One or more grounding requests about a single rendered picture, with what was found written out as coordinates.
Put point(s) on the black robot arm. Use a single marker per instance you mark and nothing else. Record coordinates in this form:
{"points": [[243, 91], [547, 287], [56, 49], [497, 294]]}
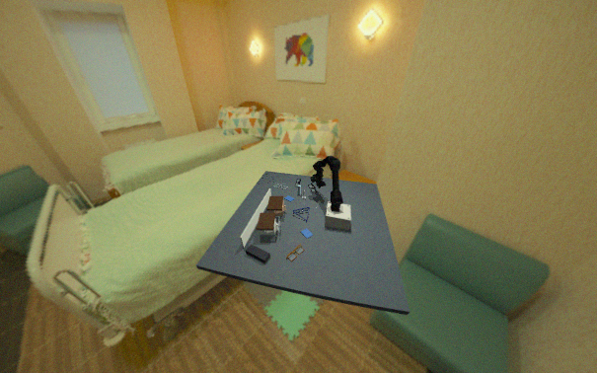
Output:
{"points": [[336, 197]]}

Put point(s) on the grey flat panel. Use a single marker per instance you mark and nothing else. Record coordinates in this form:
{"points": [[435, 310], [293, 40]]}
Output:
{"points": [[254, 220]]}

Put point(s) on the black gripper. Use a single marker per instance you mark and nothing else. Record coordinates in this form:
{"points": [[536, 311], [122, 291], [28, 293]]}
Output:
{"points": [[320, 183]]}

